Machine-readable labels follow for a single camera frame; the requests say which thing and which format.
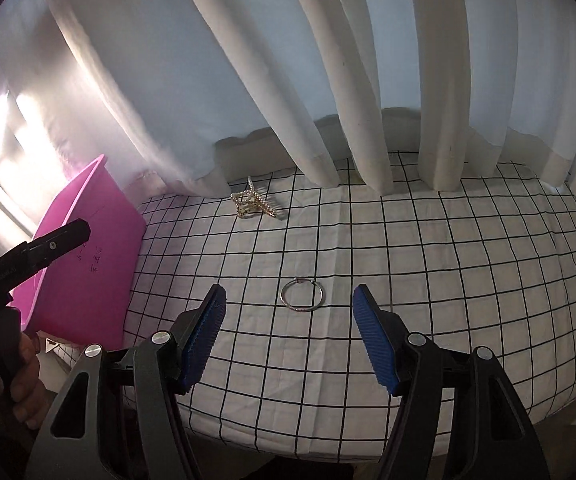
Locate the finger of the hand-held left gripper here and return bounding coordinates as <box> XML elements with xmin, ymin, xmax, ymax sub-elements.
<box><xmin>0</xmin><ymin>219</ymin><xmax>92</xmax><ymax>283</ymax></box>

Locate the white sheer curtain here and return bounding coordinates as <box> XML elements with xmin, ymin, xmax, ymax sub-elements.
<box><xmin>0</xmin><ymin>0</ymin><xmax>294</xmax><ymax>198</ymax></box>

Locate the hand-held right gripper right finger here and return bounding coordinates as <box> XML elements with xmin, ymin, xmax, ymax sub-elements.
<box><xmin>352</xmin><ymin>284</ymin><xmax>551</xmax><ymax>480</ymax></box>

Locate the cream drape curtain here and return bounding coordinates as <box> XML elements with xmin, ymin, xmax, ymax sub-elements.
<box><xmin>168</xmin><ymin>0</ymin><xmax>576</xmax><ymax>206</ymax></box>

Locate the pink plastic bin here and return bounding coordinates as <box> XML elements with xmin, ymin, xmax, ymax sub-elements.
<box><xmin>7</xmin><ymin>155</ymin><xmax>147</xmax><ymax>352</ymax></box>

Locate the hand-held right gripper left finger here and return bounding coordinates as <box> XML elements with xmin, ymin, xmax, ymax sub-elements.
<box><xmin>27</xmin><ymin>284</ymin><xmax>227</xmax><ymax>480</ymax></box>

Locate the pearl gold hair claw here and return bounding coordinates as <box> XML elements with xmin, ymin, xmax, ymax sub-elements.
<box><xmin>230</xmin><ymin>176</ymin><xmax>279</xmax><ymax>221</ymax></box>

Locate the black grid white tablecloth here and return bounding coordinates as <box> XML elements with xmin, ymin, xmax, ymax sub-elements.
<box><xmin>43</xmin><ymin>150</ymin><xmax>576</xmax><ymax>461</ymax></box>

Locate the silver bangle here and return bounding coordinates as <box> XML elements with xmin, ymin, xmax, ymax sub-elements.
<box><xmin>280</xmin><ymin>277</ymin><xmax>325</xmax><ymax>313</ymax></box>

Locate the person's left hand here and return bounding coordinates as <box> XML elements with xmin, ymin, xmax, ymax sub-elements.
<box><xmin>0</xmin><ymin>332</ymin><xmax>45</xmax><ymax>430</ymax></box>

